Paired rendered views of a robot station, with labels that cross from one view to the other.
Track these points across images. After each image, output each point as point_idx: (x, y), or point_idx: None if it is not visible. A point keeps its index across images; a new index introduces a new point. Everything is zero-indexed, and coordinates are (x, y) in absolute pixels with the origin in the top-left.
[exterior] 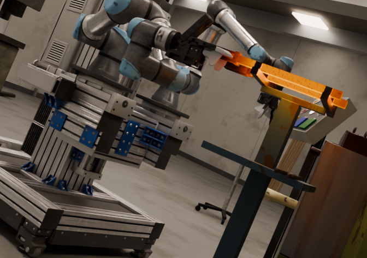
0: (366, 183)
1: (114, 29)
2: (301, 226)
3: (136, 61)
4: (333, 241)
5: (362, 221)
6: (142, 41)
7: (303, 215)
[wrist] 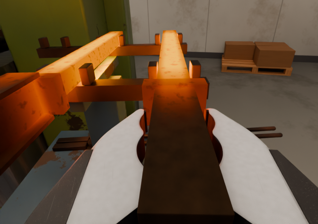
0: None
1: None
2: (22, 171)
3: None
4: (38, 146)
5: (78, 112)
6: None
7: (15, 163)
